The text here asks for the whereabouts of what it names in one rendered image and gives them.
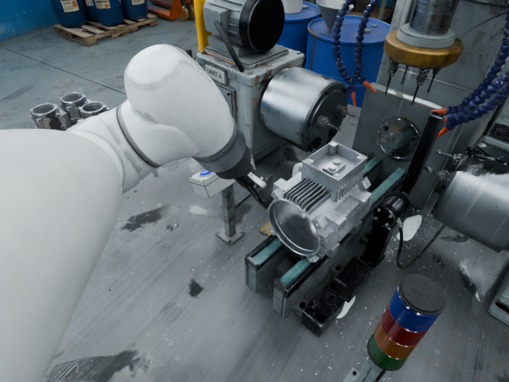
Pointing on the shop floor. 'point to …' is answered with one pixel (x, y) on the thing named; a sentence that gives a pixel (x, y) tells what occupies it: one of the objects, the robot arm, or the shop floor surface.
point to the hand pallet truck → (185, 8)
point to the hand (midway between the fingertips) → (263, 196)
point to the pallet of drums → (88, 7)
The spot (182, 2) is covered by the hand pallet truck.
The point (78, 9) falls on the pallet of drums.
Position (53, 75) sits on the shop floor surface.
